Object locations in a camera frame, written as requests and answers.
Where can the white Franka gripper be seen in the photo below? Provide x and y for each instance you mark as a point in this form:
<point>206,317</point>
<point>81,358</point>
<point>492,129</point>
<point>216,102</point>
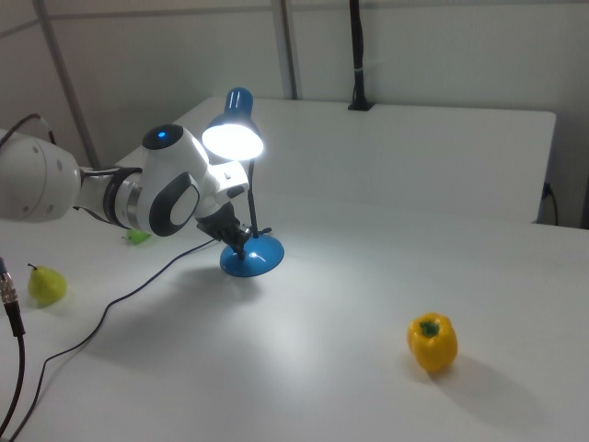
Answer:
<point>227,177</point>

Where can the blue desk lamp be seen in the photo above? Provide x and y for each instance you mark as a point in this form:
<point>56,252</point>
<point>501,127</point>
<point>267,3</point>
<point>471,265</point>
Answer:
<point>255,258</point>

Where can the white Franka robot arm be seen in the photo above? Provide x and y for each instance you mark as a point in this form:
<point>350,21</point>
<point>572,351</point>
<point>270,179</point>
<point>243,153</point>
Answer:
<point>170,189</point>

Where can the green toy chili pepper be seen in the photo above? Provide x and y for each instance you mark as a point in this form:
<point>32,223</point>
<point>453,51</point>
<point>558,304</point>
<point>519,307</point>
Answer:
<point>138,236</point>

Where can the yellow-green toy pear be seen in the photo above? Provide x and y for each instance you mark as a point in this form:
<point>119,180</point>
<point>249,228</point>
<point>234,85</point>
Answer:
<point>46,286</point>

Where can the yellow toy bell pepper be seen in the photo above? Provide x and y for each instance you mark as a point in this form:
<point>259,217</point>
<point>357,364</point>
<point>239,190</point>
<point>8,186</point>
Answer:
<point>432,343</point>

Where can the black camera pole with clamp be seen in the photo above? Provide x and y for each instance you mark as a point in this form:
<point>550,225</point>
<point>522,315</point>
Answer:
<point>358,55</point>

